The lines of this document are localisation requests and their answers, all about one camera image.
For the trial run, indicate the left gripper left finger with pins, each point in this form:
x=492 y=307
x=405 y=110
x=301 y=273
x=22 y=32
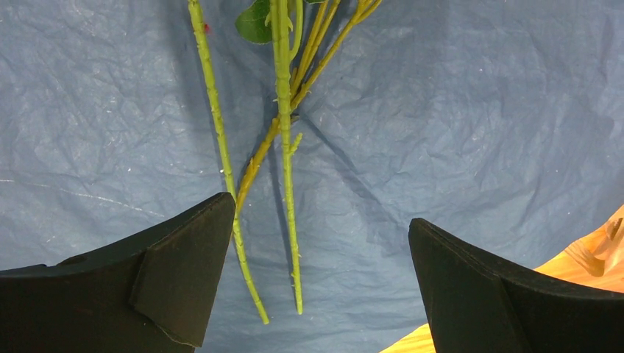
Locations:
x=149 y=292

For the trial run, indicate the flower bouquet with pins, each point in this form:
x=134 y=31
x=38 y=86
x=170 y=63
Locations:
x=296 y=30

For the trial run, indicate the blue wrapping paper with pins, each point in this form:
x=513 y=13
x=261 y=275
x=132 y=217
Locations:
x=499 y=121

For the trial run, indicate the tan ribbon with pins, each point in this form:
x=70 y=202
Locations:
x=601 y=254

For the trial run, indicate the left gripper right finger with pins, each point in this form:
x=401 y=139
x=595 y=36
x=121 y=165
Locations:
x=476 y=301

